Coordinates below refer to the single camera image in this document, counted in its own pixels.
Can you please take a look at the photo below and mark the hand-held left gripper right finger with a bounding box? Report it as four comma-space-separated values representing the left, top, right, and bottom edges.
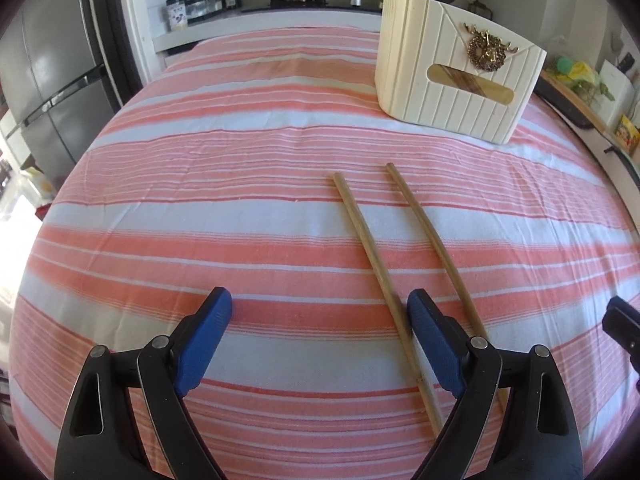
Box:
406, 289, 586, 480

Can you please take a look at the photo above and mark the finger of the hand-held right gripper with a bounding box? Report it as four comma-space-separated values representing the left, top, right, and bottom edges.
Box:
602, 296, 640, 376

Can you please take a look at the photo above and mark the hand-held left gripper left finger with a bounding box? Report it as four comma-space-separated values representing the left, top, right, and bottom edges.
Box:
54, 287, 233, 480

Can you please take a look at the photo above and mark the single wooden chopstick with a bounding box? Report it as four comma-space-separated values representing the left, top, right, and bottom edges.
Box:
385, 162, 510, 415
332, 172, 445, 435

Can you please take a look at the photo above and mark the white ribbed basket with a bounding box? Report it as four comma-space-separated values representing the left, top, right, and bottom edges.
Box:
375, 0, 547, 146

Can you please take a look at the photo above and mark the pink striped cloth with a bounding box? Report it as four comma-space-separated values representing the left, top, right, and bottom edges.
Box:
7, 25, 640, 480

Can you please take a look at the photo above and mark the yellow snack packet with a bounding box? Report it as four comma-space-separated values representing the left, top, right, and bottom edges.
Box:
615, 115, 640, 152

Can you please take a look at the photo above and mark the black flat tray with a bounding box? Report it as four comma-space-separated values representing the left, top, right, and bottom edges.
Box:
535, 72, 596, 131

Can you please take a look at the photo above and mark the tray with assorted items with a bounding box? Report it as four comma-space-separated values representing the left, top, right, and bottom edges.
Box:
542, 69, 609, 132

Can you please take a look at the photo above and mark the white carton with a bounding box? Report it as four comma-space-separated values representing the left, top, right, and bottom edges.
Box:
597, 59, 634, 117

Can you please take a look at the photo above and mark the yellow plastic bag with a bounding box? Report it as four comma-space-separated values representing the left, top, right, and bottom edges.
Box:
570, 60, 599, 92

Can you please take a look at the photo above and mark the steel refrigerator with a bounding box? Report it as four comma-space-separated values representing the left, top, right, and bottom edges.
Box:
0, 0, 146, 171

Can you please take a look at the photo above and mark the spice jar with dark lid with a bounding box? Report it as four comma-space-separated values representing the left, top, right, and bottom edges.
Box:
166, 0, 189, 31

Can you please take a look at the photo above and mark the black metal handle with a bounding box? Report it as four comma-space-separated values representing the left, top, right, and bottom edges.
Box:
602, 145, 640, 187

